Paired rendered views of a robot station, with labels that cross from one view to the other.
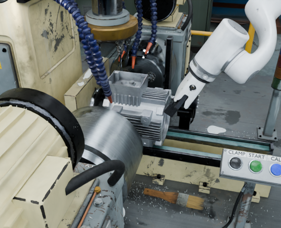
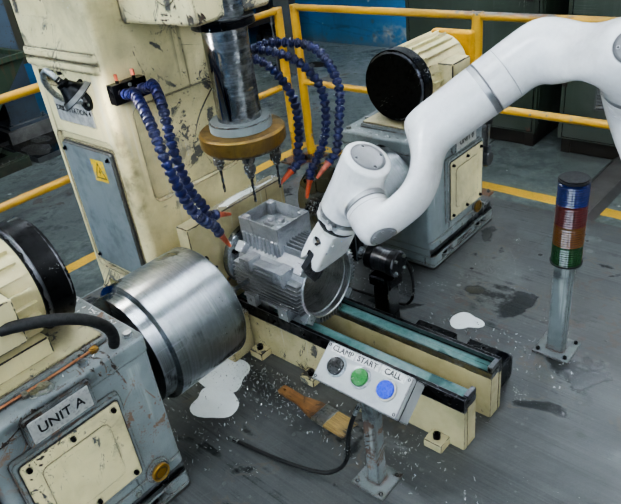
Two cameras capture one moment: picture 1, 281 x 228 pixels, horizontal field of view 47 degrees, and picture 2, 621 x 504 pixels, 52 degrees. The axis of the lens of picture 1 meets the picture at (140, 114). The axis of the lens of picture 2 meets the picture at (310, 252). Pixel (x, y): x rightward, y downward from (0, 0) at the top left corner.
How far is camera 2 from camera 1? 66 cm
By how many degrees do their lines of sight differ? 26
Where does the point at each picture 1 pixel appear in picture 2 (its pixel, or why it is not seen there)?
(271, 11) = (426, 134)
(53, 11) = (190, 109)
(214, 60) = (334, 204)
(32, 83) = (140, 206)
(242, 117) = (534, 309)
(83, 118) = (159, 262)
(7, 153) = not seen: outside the picture
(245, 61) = (365, 211)
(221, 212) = not seen: hidden behind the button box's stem
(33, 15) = not seen: hidden behind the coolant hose
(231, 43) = (349, 182)
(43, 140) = (1, 276)
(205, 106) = (482, 276)
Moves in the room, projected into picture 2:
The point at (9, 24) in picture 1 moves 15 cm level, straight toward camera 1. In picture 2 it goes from (108, 130) to (80, 159)
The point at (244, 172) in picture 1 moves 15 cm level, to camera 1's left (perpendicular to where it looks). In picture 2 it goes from (342, 382) to (263, 362)
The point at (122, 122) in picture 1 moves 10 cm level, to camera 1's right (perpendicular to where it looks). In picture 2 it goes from (208, 276) to (253, 284)
